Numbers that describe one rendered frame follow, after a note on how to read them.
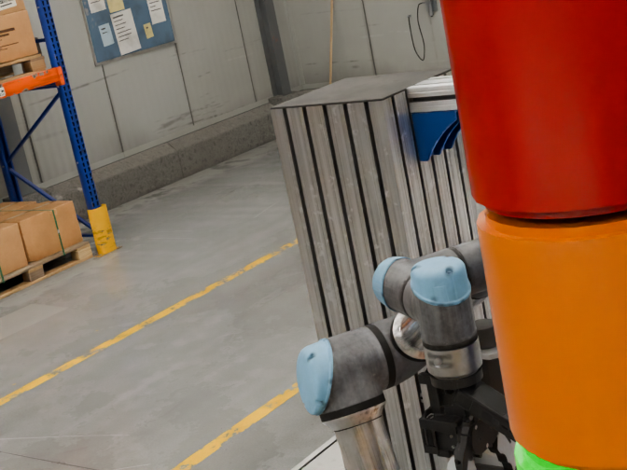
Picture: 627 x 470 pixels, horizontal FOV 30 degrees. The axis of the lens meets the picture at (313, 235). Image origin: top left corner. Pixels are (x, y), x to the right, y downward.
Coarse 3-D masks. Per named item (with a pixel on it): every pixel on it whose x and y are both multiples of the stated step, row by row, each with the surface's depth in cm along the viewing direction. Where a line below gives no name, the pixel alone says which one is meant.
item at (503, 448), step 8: (496, 440) 163; (504, 440) 164; (488, 448) 164; (496, 448) 163; (504, 448) 164; (496, 456) 168; (504, 456) 165; (512, 456) 166; (504, 464) 167; (512, 464) 166
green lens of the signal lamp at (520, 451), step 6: (516, 444) 27; (516, 450) 27; (522, 450) 27; (516, 456) 26; (522, 456) 26; (528, 456) 26; (534, 456) 26; (516, 462) 26; (522, 462) 26; (528, 462) 26; (534, 462) 26; (540, 462) 25; (546, 462) 25; (522, 468) 26; (528, 468) 26; (534, 468) 26; (540, 468) 25; (546, 468) 25; (552, 468) 25; (558, 468) 25; (564, 468) 25; (570, 468) 25
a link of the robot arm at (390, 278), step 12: (444, 252) 166; (384, 264) 167; (396, 264) 165; (408, 264) 164; (384, 276) 165; (396, 276) 162; (408, 276) 160; (372, 288) 168; (384, 288) 164; (396, 288) 161; (384, 300) 165; (396, 300) 161
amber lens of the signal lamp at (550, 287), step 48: (480, 240) 25; (528, 240) 23; (576, 240) 23; (624, 240) 22; (528, 288) 24; (576, 288) 23; (624, 288) 23; (528, 336) 24; (576, 336) 23; (624, 336) 23; (528, 384) 24; (576, 384) 24; (624, 384) 23; (528, 432) 25; (576, 432) 24; (624, 432) 23
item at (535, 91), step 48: (480, 0) 22; (528, 0) 21; (576, 0) 21; (624, 0) 21; (480, 48) 22; (528, 48) 22; (576, 48) 21; (624, 48) 22; (480, 96) 23; (528, 96) 22; (576, 96) 22; (624, 96) 22; (480, 144) 23; (528, 144) 22; (576, 144) 22; (624, 144) 22; (480, 192) 24; (528, 192) 23; (576, 192) 22; (624, 192) 22
